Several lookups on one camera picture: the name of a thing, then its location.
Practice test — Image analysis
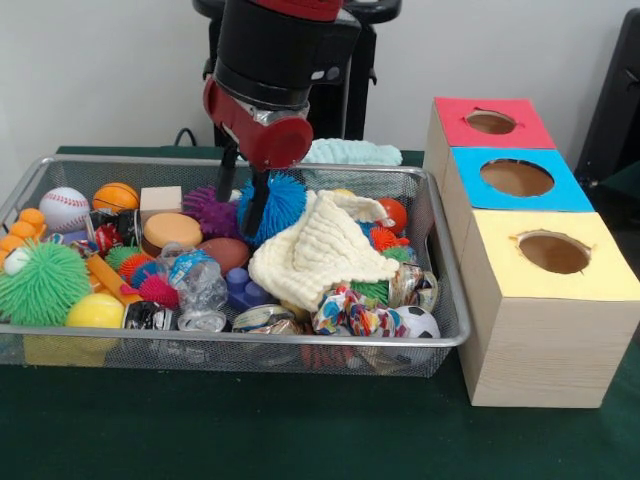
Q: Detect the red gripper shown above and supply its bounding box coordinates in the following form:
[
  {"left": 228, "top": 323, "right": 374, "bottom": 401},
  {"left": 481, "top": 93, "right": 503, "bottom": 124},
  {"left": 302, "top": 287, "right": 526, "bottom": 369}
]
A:
[{"left": 203, "top": 78, "right": 315, "bottom": 241}]

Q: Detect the cream waffle cloth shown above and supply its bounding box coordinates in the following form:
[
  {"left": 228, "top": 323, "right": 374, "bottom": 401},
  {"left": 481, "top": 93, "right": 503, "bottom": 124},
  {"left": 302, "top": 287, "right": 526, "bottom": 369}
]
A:
[{"left": 248, "top": 190, "right": 400, "bottom": 313}]

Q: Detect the clear mesh bin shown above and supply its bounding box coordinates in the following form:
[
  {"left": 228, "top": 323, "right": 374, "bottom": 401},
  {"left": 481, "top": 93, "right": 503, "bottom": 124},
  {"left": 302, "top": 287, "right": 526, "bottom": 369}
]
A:
[{"left": 0, "top": 155, "right": 471, "bottom": 378}]

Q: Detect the wooden box with three holes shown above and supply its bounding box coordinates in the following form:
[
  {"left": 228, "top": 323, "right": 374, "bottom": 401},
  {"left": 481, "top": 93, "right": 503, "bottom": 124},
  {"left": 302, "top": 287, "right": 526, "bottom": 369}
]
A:
[{"left": 423, "top": 97, "right": 640, "bottom": 409}]

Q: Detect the purple spiky ball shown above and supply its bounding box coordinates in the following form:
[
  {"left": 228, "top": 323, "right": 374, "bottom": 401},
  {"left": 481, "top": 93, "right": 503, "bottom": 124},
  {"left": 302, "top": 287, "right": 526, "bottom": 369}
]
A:
[{"left": 183, "top": 186, "right": 241, "bottom": 239}]

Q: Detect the blue spiky ball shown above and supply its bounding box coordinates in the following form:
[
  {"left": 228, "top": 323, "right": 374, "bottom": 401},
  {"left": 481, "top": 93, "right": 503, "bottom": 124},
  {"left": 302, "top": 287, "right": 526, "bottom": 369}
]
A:
[{"left": 237, "top": 172, "right": 307, "bottom": 246}]

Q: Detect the mint green cloth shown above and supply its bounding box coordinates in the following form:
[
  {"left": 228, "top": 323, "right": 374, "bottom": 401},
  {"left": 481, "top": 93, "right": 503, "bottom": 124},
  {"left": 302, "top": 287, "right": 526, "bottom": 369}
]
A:
[{"left": 300, "top": 138, "right": 403, "bottom": 169}]

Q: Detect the small orange basketball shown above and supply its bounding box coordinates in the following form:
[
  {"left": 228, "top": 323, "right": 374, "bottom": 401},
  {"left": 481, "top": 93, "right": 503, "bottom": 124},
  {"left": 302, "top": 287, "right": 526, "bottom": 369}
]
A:
[{"left": 92, "top": 182, "right": 140, "bottom": 213}]

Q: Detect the red ball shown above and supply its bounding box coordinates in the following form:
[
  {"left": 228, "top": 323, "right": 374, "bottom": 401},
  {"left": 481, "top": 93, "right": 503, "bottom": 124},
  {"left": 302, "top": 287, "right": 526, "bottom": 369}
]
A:
[{"left": 378, "top": 197, "right": 409, "bottom": 236}]

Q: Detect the multicoloured patterned cloth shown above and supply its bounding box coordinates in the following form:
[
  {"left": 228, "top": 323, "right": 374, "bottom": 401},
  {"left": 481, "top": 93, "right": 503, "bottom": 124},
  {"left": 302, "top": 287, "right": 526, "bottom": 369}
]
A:
[{"left": 312, "top": 283, "right": 401, "bottom": 337}]

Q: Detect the white baseball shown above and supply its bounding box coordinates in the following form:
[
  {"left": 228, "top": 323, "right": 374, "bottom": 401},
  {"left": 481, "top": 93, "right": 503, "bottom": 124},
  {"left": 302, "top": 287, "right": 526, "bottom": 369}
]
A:
[{"left": 39, "top": 188, "right": 91, "bottom": 233}]

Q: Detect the yellow tennis ball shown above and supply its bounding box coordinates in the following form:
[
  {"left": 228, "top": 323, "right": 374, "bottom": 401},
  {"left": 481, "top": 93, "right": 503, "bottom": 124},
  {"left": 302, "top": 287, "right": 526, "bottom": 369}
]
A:
[{"left": 65, "top": 293, "right": 125, "bottom": 329}]

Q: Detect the green spiky ball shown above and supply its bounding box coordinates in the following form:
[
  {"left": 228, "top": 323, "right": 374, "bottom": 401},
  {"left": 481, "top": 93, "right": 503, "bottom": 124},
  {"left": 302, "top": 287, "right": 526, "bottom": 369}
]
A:
[{"left": 0, "top": 235, "right": 92, "bottom": 326}]

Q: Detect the small soccer ball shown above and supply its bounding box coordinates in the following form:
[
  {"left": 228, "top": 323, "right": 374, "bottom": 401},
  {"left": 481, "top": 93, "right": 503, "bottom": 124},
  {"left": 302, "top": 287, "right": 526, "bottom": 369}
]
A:
[{"left": 396, "top": 304, "right": 441, "bottom": 339}]

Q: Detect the dark green tablecloth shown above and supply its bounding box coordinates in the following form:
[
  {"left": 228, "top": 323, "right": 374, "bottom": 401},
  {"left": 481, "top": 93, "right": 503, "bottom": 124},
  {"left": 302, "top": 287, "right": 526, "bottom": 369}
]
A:
[{"left": 0, "top": 145, "right": 640, "bottom": 480}]

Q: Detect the black chair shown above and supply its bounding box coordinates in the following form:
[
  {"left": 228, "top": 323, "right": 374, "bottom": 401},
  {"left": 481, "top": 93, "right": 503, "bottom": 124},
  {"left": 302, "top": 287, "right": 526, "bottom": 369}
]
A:
[{"left": 575, "top": 10, "right": 640, "bottom": 201}]

